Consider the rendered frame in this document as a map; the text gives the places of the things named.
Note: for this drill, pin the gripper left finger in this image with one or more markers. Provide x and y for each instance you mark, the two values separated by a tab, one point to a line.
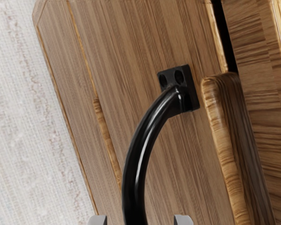
98	220

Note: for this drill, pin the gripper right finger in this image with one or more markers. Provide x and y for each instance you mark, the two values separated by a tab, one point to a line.
182	220

